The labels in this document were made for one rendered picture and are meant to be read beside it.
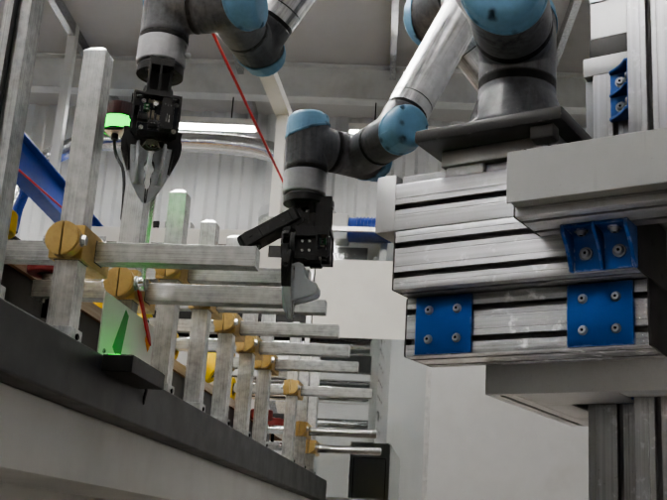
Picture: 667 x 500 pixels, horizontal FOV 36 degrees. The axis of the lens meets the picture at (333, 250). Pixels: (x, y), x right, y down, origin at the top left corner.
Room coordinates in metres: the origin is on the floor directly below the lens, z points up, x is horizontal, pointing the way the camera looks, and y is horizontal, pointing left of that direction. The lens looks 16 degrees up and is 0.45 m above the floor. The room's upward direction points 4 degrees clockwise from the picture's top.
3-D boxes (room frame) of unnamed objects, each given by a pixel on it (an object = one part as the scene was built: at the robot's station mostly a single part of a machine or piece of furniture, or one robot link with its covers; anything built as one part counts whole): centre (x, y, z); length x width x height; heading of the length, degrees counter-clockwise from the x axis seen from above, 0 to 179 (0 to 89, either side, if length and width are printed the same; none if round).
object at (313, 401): (3.91, 0.04, 0.92); 0.03 x 0.03 x 0.48; 82
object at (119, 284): (1.71, 0.34, 0.85); 0.13 x 0.06 x 0.05; 172
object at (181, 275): (1.95, 0.30, 0.95); 0.13 x 0.06 x 0.05; 172
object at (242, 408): (2.67, 0.21, 0.87); 0.03 x 0.03 x 0.48; 82
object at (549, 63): (1.42, -0.26, 1.21); 0.13 x 0.12 x 0.14; 163
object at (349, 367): (2.95, 0.09, 0.95); 0.36 x 0.03 x 0.03; 82
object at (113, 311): (1.65, 0.32, 0.75); 0.26 x 0.01 x 0.10; 172
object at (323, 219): (1.68, 0.05, 0.96); 0.09 x 0.08 x 0.12; 82
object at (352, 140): (1.72, -0.04, 1.12); 0.11 x 0.11 x 0.08; 28
